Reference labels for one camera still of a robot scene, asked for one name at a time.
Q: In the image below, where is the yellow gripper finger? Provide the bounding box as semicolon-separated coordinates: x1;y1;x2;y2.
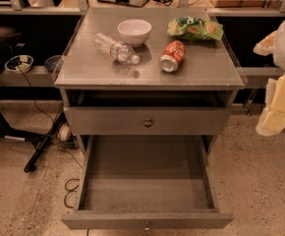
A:
253;30;277;56
256;74;285;136

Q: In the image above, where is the orange red soda can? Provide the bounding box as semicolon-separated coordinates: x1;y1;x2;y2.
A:
159;40;185;73

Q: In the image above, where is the grey drawer cabinet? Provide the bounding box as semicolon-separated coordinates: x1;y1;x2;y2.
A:
52;6;249;230

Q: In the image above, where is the open grey middle drawer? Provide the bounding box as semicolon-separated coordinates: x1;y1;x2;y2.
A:
62;136;234;230

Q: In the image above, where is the closed grey top drawer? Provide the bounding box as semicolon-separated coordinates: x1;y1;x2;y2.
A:
64;106;230;135

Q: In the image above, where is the green chip bag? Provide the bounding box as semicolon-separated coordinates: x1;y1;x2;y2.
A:
167;16;223;41

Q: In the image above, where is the white ceramic bowl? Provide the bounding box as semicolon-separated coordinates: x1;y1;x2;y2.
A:
118;20;151;47

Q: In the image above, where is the clear plastic water bottle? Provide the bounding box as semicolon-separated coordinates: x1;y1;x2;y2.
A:
93;32;140;65

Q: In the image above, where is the dark round dish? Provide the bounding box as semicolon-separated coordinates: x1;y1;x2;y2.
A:
44;55;62;72

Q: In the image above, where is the white bowl with items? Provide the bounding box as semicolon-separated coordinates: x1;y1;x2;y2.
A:
5;55;33;73

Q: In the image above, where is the black floor stand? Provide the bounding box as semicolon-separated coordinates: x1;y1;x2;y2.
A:
0;93;68;174

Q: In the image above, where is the black floor cable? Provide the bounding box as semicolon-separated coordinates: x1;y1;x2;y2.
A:
63;178;81;209

